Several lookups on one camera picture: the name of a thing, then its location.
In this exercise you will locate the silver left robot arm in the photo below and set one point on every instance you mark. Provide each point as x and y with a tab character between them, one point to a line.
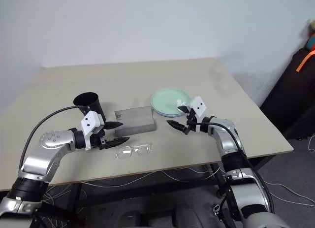
37	161

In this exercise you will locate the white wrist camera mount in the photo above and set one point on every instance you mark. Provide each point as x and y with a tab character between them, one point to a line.
90	121
198	106

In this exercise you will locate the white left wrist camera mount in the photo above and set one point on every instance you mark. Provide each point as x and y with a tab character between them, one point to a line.
90	121

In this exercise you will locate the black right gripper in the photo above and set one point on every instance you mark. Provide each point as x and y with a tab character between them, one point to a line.
191	122

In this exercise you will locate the light blue plate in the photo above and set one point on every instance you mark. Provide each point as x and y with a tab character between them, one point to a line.
162	114

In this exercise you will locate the clear frame glasses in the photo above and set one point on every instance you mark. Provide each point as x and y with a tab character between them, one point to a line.
128	151

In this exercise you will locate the colourful plush toy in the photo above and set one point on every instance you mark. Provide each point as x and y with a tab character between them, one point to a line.
311	36

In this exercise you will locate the mint green plate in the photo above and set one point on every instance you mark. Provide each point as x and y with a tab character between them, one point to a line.
167	101

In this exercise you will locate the black bag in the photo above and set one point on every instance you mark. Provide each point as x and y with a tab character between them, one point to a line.
292	100

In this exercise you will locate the grey glasses case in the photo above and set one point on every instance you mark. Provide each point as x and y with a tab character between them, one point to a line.
135	120

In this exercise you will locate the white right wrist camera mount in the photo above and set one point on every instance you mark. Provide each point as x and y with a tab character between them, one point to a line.
198	106

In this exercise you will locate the white crumpled scrap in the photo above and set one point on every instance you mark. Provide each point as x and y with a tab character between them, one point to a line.
180	102

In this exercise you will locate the grey robot torso shell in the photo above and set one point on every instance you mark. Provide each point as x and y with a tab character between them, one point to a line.
268	220

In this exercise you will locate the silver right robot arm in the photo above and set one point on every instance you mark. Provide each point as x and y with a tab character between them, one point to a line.
225	137

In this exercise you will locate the black cup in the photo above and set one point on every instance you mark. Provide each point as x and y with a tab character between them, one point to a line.
90	103

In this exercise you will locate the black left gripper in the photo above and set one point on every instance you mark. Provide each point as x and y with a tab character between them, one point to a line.
97	140

